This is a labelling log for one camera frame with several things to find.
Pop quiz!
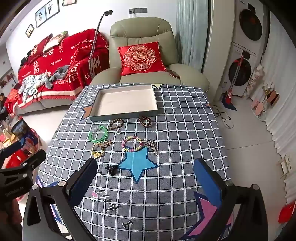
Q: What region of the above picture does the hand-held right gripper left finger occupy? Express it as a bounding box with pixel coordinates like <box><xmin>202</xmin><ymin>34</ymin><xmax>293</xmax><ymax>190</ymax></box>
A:
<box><xmin>22</xmin><ymin>158</ymin><xmax>99</xmax><ymax>241</ymax></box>

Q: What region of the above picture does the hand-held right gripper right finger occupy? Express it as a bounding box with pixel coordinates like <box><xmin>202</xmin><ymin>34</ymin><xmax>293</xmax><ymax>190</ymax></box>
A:
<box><xmin>193</xmin><ymin>158</ymin><xmax>275</xmax><ymax>241</ymax></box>

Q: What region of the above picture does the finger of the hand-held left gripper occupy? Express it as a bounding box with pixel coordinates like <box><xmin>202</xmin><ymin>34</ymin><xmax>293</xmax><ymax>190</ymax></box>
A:
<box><xmin>0</xmin><ymin>149</ymin><xmax>47</xmax><ymax>178</ymax></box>
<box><xmin>0</xmin><ymin>138</ymin><xmax>34</xmax><ymax>164</ymax></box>

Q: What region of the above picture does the yellow cord bracelet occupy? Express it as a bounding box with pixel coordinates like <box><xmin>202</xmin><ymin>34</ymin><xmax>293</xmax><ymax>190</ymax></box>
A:
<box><xmin>92</xmin><ymin>143</ymin><xmax>105</xmax><ymax>159</ymax></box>

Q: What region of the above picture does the green plastic bracelet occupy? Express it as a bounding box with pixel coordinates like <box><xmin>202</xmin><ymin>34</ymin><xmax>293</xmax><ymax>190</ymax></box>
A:
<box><xmin>89</xmin><ymin>125</ymin><xmax>109</xmax><ymax>143</ymax></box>

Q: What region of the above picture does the pastel beaded bracelet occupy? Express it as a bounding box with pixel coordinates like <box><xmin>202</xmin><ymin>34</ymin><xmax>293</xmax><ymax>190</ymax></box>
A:
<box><xmin>121</xmin><ymin>136</ymin><xmax>144</xmax><ymax>153</ymax></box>

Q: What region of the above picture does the silver hair clip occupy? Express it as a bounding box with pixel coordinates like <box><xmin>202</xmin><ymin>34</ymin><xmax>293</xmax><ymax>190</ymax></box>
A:
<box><xmin>144</xmin><ymin>139</ymin><xmax>158</xmax><ymax>156</ymax></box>

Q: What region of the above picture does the shallow grey cardboard box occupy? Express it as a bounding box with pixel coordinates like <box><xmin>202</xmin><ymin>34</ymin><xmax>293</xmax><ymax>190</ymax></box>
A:
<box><xmin>89</xmin><ymin>84</ymin><xmax>159</xmax><ymax>122</ymax></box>

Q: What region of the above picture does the grey-green sofa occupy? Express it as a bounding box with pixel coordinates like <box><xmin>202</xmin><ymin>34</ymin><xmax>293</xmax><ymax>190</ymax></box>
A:
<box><xmin>16</xmin><ymin>91</ymin><xmax>78</xmax><ymax>116</ymax></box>

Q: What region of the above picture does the grey checked tablecloth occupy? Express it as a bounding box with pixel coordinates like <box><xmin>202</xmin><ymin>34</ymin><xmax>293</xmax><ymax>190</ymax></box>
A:
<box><xmin>35</xmin><ymin>84</ymin><xmax>232</xmax><ymax>241</ymax></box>

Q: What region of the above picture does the pile of grey clothes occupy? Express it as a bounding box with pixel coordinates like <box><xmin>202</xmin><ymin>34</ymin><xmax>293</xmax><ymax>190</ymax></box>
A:
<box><xmin>18</xmin><ymin>65</ymin><xmax>70</xmax><ymax>96</ymax></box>

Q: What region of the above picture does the red plastic stool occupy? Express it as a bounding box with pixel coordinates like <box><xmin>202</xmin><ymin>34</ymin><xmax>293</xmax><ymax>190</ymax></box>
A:
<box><xmin>278</xmin><ymin>200</ymin><xmax>296</xmax><ymax>224</ymax></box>

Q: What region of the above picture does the red square sofa cushion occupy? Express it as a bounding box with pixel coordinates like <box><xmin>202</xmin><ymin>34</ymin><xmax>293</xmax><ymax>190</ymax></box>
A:
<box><xmin>69</xmin><ymin>45</ymin><xmax>99</xmax><ymax>87</ymax></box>

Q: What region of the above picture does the red printed blanket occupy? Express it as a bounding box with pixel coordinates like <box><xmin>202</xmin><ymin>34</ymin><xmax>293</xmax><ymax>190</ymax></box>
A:
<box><xmin>5</xmin><ymin>28</ymin><xmax>109</xmax><ymax>114</ymax></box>

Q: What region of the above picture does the white green pillow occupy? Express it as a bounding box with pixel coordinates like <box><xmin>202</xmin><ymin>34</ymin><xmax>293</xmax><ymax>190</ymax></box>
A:
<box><xmin>43</xmin><ymin>31</ymin><xmax>68</xmax><ymax>52</ymax></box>

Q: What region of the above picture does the white sheer curtain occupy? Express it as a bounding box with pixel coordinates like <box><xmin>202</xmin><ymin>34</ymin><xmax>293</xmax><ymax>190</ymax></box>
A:
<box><xmin>258</xmin><ymin>10</ymin><xmax>296</xmax><ymax>209</ymax></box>

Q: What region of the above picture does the gooseneck phone holder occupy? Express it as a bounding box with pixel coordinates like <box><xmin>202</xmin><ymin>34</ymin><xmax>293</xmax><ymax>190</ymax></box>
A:
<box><xmin>88</xmin><ymin>10</ymin><xmax>113</xmax><ymax>80</ymax></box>

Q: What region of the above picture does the red embroidered cushion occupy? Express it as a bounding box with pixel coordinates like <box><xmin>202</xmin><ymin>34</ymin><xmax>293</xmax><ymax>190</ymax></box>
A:
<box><xmin>117</xmin><ymin>42</ymin><xmax>167</xmax><ymax>76</ymax></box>

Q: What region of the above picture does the pale green curtain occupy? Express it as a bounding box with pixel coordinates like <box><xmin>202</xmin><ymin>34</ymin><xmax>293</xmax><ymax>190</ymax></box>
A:
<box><xmin>176</xmin><ymin>0</ymin><xmax>210</xmax><ymax>68</ymax></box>

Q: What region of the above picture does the grey-green armchair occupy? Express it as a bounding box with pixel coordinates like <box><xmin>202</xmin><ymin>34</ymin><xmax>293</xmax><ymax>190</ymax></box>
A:
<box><xmin>89</xmin><ymin>17</ymin><xmax>210</xmax><ymax>93</ymax></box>

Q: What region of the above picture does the braided brown bracelet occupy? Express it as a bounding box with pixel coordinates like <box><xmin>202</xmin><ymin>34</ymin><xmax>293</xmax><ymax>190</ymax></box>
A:
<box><xmin>109</xmin><ymin>119</ymin><xmax>125</xmax><ymax>135</ymax></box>

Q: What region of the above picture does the black cable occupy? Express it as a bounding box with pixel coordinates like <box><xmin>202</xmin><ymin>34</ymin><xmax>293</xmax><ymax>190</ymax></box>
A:
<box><xmin>211</xmin><ymin>105</ymin><xmax>234</xmax><ymax>129</ymax></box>

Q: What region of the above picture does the dark brown beaded bracelet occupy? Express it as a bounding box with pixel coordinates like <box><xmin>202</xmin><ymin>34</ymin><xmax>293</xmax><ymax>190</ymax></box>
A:
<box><xmin>139</xmin><ymin>116</ymin><xmax>153</xmax><ymax>127</ymax></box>

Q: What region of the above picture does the red handled mop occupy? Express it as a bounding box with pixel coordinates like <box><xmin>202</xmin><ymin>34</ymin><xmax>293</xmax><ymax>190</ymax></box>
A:
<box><xmin>221</xmin><ymin>56</ymin><xmax>245</xmax><ymax>111</ymax></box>

